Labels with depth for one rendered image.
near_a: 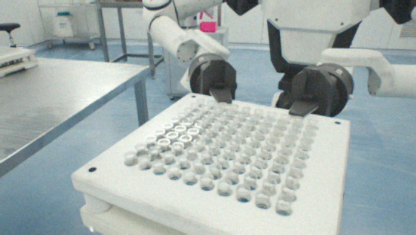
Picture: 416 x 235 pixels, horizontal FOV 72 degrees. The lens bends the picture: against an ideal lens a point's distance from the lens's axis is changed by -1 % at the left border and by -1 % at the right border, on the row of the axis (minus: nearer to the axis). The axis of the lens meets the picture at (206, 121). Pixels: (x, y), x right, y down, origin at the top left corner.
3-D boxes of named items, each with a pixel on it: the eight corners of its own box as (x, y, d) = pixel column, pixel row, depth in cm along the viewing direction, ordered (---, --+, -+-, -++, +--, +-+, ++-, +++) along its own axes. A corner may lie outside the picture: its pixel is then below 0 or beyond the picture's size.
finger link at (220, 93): (214, 105, 42) (209, 91, 48) (235, 105, 42) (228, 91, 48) (215, 95, 41) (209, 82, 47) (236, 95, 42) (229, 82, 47)
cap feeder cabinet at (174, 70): (166, 101, 322) (160, 31, 288) (178, 84, 372) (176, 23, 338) (221, 105, 312) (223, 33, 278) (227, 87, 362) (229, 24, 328)
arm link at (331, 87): (351, 75, 38) (363, 59, 47) (282, 65, 43) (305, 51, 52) (333, 155, 44) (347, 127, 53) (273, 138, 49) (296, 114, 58)
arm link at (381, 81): (319, 98, 57) (390, 101, 56) (327, 53, 54) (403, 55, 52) (312, 88, 63) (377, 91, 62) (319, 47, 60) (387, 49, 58)
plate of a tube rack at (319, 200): (330, 294, 19) (336, 275, 18) (73, 190, 29) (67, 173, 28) (348, 133, 39) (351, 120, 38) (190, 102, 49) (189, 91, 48)
